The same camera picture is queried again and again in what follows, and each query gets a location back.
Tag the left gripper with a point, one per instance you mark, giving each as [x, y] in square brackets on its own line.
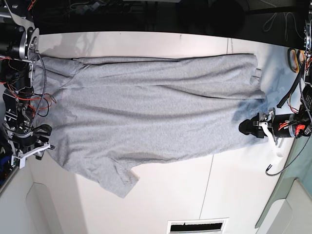
[274, 127]

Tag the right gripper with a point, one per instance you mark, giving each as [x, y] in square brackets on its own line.
[22, 146]

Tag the grey t-shirt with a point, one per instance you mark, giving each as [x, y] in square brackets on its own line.
[112, 114]

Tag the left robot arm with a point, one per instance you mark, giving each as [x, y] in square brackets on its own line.
[299, 97]

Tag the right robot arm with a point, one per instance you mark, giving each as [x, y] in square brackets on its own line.
[19, 41]

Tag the white plastic bin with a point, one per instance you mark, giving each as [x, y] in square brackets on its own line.
[20, 209]

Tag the green plastic bin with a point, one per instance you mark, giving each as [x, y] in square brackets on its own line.
[289, 208]

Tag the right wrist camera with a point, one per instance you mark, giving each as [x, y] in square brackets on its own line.
[17, 161]

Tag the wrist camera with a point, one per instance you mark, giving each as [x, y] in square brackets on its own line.
[276, 152]
[17, 161]

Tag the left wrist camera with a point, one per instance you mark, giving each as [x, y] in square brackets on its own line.
[276, 152]

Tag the orange handled scissors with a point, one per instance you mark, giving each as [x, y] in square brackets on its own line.
[295, 59]

